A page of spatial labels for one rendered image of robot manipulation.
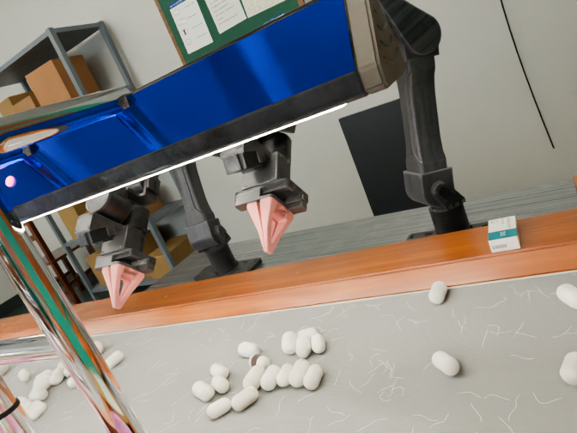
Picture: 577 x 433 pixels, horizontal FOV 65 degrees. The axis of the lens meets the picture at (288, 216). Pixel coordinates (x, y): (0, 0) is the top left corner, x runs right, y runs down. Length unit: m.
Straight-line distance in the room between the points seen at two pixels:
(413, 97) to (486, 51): 1.61
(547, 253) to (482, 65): 1.86
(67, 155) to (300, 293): 0.41
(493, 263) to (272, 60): 0.42
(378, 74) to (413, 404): 0.32
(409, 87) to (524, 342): 0.47
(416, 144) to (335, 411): 0.50
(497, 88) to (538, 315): 1.95
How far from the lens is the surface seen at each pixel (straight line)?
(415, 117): 0.84
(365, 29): 0.32
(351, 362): 0.58
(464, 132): 2.52
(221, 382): 0.63
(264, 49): 0.36
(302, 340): 0.62
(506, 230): 0.66
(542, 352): 0.53
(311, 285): 0.74
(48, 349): 0.38
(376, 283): 0.69
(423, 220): 1.07
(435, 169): 0.86
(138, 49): 3.37
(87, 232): 0.89
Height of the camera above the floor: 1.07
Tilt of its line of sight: 16 degrees down
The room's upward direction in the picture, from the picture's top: 23 degrees counter-clockwise
